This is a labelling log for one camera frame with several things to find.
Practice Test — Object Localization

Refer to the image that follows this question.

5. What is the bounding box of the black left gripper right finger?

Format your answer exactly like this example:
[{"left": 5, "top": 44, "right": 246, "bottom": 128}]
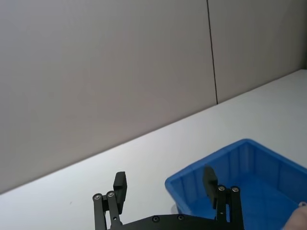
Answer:
[{"left": 202, "top": 164, "right": 244, "bottom": 230}]

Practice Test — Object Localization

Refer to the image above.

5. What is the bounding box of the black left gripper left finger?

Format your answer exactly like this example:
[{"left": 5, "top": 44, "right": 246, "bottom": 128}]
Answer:
[{"left": 92, "top": 172, "right": 128, "bottom": 230}]

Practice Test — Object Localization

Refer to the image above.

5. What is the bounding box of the pale plastic piece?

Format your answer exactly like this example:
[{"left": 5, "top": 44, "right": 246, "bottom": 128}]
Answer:
[{"left": 282, "top": 202, "right": 307, "bottom": 230}]

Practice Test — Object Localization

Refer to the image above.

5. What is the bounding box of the blue plastic bin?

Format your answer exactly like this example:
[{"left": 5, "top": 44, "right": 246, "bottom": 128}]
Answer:
[{"left": 164, "top": 138, "right": 307, "bottom": 230}]

